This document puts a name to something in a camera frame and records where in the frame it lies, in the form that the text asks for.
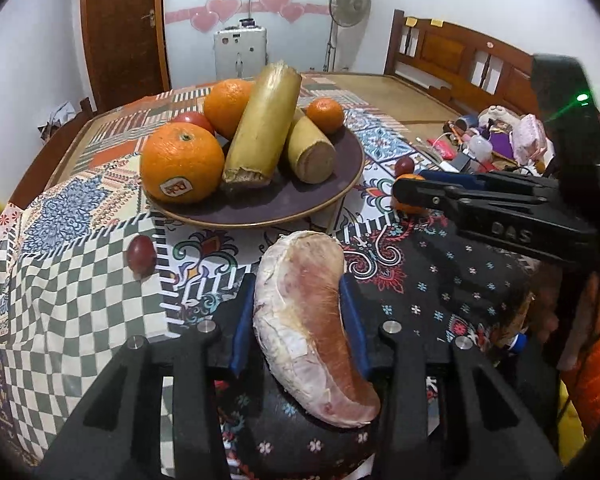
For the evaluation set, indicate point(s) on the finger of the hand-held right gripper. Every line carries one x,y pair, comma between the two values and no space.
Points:
455,177
425,192

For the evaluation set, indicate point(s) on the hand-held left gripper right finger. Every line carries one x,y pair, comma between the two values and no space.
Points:
356,330

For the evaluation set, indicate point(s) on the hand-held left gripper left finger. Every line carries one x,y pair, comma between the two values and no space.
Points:
242,340

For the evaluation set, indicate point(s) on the small mandarin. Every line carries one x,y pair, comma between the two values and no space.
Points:
325,115
405,206

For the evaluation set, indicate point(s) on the pomelo segment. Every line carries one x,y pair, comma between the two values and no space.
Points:
305,320

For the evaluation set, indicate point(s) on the short yellow sugarcane piece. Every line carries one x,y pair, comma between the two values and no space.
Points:
310,152

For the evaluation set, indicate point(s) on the purple ceramic plate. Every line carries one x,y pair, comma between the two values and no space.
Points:
260,205

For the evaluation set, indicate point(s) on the long yellow sugarcane piece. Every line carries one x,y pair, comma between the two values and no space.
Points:
262,125

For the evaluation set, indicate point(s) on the large orange with sticker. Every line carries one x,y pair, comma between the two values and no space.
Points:
180,160

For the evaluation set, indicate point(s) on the red tomato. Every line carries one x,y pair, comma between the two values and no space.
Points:
195,121

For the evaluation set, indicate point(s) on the person's right hand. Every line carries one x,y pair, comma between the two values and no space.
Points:
542,300

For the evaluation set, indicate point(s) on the dark red grape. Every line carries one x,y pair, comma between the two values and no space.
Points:
404,165
141,256

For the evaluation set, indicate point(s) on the pink packet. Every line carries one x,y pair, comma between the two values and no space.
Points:
440,146

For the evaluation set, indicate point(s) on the white plastic bottle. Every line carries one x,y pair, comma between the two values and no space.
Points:
480,147

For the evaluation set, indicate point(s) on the white plush toy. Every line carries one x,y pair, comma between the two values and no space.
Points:
497,112

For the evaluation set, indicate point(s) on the bamboo bed mat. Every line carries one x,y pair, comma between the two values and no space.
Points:
380,90

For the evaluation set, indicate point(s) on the wooden wardrobe with glass doors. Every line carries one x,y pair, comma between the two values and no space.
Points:
290,40

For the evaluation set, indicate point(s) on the standing fan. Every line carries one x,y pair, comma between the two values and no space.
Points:
350,2

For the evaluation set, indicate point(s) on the patchwork printed blanket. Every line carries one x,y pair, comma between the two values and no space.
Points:
80,200

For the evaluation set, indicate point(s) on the white metal appliance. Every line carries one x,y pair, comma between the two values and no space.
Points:
240,52

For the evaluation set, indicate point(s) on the heap of clothes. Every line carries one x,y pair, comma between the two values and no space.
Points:
60,115

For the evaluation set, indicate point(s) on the brown wooden door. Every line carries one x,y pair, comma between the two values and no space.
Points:
120,35

